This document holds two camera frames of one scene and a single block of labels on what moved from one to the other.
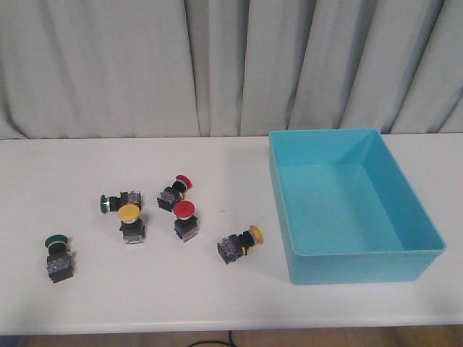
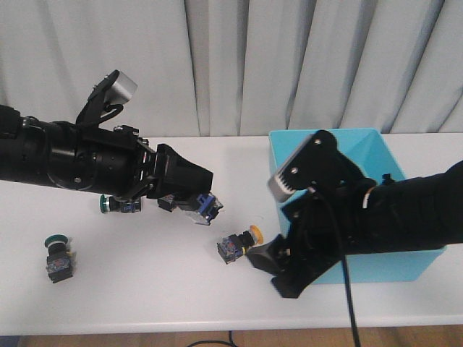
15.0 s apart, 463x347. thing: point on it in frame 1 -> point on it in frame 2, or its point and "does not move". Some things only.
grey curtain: x=138 y=69 does not move
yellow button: x=132 y=227 -> x=208 y=207
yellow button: x=234 y=246 does not move
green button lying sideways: x=112 y=204 does not move
